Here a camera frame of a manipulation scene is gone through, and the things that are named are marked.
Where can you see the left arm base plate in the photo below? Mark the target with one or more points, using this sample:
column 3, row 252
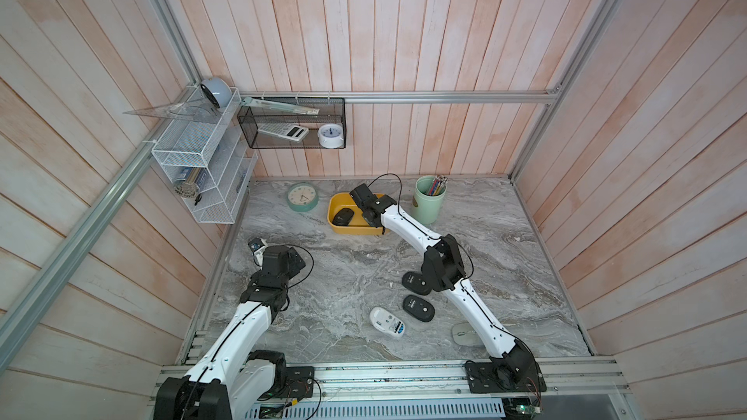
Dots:
column 294, row 383

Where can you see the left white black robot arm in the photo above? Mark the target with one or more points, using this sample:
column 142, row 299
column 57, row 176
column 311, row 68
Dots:
column 232, row 376

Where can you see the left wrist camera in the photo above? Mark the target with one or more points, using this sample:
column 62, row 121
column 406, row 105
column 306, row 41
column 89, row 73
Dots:
column 257, row 246

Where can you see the white tape roll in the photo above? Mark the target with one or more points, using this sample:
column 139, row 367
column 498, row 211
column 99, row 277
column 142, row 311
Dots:
column 331, row 136

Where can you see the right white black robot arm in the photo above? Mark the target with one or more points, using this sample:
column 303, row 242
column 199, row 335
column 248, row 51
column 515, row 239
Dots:
column 443, row 270

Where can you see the yellow plastic storage box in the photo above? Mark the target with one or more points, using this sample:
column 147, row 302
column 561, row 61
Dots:
column 358, row 225

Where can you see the grey round speaker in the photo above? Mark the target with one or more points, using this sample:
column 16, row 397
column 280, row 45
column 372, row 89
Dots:
column 217, row 92

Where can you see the black wire basket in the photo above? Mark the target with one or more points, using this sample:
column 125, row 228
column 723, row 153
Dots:
column 332, row 111

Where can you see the white wire shelf rack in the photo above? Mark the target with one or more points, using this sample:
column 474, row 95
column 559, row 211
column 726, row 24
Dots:
column 221, row 150

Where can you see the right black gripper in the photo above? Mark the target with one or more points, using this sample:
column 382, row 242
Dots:
column 379, row 199

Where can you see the black mouse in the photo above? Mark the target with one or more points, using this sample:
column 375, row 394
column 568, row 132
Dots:
column 343, row 217
column 418, row 308
column 416, row 283

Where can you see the white calculator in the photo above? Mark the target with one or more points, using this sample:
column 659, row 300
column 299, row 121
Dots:
column 288, row 132

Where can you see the pens in cup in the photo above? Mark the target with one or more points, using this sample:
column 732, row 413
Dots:
column 438, row 185

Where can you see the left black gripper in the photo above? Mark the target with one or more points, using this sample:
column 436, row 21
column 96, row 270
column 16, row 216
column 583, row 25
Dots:
column 294, row 268

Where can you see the green pen cup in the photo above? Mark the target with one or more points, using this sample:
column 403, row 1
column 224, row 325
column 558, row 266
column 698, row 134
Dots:
column 426, row 209

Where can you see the white mouse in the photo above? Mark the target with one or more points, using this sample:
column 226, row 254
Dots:
column 386, row 322

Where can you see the green ruler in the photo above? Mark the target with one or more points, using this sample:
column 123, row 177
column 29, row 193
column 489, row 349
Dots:
column 265, row 107

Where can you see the rolled items on shelf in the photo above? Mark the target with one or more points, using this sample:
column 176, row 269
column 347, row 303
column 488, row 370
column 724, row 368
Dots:
column 188, row 181

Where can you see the aluminium front rail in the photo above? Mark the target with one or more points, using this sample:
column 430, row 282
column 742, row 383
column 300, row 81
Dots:
column 421, row 380

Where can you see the clear triangle ruler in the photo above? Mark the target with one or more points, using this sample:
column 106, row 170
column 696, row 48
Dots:
column 200, row 111

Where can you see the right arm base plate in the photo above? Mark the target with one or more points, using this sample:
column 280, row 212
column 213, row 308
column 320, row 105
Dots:
column 498, row 376

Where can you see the green round clock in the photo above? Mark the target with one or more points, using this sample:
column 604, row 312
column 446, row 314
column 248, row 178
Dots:
column 302, row 197

